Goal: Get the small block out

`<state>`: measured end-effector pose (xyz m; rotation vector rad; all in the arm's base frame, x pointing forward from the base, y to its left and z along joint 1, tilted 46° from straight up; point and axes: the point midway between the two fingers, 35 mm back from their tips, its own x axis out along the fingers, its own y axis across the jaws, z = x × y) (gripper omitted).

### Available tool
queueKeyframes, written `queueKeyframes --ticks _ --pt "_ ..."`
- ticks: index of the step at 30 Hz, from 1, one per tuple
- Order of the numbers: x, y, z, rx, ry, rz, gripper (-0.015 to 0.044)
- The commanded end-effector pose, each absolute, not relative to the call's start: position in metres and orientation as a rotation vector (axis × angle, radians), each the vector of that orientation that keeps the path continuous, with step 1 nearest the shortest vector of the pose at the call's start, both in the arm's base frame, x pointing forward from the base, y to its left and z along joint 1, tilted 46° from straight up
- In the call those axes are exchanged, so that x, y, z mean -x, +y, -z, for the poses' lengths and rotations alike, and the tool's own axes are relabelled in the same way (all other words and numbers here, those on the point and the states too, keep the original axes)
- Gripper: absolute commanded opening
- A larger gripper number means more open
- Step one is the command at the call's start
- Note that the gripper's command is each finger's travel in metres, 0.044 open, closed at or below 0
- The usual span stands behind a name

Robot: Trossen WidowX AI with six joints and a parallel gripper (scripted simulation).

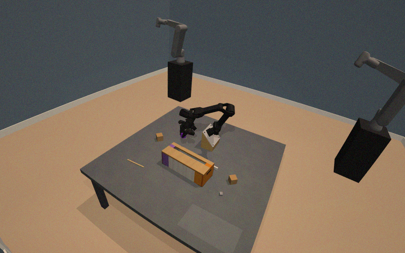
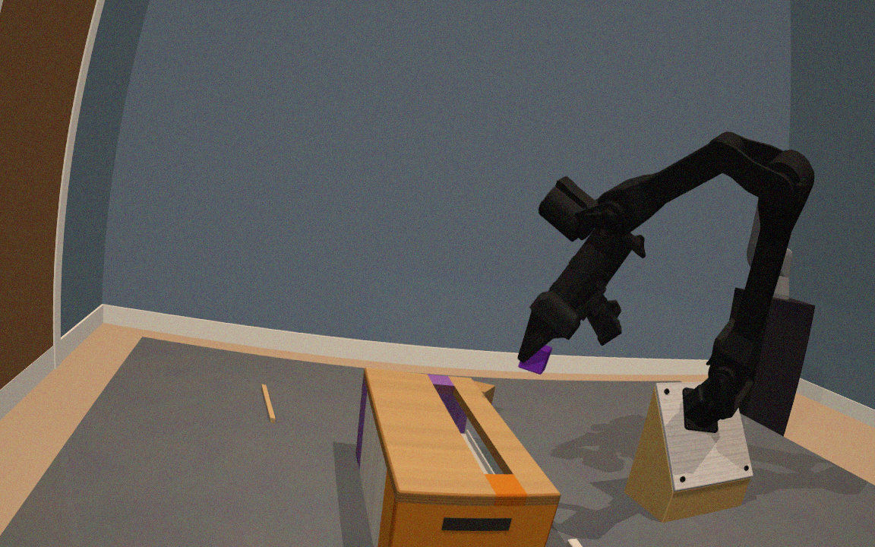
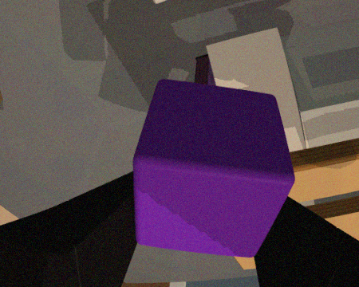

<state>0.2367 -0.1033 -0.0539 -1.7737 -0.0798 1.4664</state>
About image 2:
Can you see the purple cube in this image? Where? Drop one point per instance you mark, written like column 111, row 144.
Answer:
column 538, row 361

